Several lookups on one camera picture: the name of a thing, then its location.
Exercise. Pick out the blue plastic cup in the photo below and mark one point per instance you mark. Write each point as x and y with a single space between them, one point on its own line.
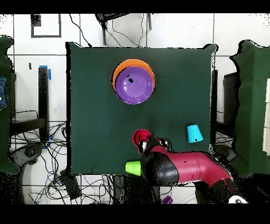
194 134

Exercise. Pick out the black power box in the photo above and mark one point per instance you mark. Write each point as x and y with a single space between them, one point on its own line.
70 186

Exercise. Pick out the blue denim fabric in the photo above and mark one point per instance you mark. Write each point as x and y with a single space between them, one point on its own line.
3 93

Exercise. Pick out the green plastic cup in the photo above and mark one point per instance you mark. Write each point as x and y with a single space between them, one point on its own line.
133 167

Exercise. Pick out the dark green tablecloth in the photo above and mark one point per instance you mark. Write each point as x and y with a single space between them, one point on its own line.
105 131

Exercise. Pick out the white box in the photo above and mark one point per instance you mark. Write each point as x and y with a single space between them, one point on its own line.
267 118

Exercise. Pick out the red plastic cup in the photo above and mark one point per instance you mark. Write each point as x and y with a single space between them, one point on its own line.
140 136

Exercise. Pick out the blue tape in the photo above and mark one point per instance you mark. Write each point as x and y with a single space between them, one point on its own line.
49 74

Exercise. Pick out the black floor frame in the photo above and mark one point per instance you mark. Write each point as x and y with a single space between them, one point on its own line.
35 20

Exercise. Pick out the orange plastic bowl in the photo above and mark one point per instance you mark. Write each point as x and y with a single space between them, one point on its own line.
130 63

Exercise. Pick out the green cloth covered table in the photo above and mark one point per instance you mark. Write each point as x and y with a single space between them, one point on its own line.
253 105
4 126

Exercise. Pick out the black tripod stand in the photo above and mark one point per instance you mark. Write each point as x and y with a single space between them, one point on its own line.
103 31

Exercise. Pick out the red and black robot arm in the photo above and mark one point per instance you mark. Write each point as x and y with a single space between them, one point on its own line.
189 167

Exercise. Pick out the black metal stand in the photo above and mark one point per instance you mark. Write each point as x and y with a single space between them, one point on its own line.
43 95
214 95

